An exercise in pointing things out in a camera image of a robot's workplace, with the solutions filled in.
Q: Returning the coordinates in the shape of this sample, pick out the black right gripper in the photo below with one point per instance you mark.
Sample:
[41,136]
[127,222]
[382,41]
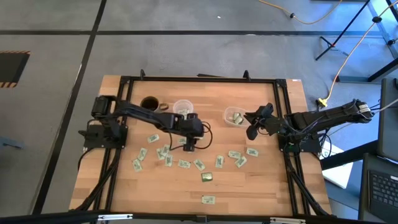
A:
[270,124]

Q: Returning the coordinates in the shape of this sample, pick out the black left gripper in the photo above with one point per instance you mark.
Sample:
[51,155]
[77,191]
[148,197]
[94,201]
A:
[192,128]

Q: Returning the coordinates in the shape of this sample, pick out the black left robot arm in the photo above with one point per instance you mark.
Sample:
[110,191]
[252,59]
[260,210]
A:
[140,112]

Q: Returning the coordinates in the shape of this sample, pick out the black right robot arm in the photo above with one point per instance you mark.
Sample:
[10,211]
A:
[326,118]

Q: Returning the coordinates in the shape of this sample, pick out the round clear plastic cup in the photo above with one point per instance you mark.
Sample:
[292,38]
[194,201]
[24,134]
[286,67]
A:
[178,105]

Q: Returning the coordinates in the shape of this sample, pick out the rectangular clear plastic container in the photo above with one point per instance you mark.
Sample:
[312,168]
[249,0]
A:
[228,113]

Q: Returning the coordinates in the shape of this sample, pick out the thick dark green packet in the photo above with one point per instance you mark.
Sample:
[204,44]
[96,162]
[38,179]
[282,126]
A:
[207,176]

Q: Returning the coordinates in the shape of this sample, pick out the brown mug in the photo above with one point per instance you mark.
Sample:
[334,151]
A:
[150,102]

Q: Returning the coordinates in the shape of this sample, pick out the white box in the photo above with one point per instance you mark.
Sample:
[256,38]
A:
[339,174]

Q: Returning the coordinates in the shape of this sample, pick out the black tripod stand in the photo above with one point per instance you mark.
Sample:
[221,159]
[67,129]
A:
[341,31]

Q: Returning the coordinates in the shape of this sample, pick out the grey computer monitor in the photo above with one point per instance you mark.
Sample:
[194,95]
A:
[388,124]

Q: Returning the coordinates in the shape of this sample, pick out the black laptop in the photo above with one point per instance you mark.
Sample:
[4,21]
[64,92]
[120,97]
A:
[385,193]

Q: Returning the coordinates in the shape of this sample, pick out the grey flat floor object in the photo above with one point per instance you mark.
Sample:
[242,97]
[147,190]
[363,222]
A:
[11,143]

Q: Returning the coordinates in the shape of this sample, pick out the hazard-striped black floor hatch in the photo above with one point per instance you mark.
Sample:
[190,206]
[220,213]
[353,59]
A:
[12,68]

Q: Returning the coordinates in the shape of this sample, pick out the black frame hook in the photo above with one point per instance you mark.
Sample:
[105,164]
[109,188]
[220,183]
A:
[142,74]
[247,74]

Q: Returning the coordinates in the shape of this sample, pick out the black aluminium table frame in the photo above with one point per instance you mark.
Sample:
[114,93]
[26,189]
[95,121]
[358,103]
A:
[202,80]

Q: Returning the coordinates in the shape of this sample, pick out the black camera beam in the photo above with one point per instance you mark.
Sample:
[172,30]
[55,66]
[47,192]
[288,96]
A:
[161,218]

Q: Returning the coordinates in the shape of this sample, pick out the silver beam bracket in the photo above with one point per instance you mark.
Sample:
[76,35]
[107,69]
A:
[115,217]
[287,220]

